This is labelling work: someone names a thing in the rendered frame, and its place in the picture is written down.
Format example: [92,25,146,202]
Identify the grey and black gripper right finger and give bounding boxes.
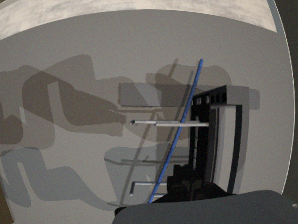
[182,164,236,201]

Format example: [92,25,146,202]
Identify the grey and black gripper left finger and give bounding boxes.
[115,164,190,216]

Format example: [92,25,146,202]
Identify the blue cable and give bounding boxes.
[148,59,203,203]

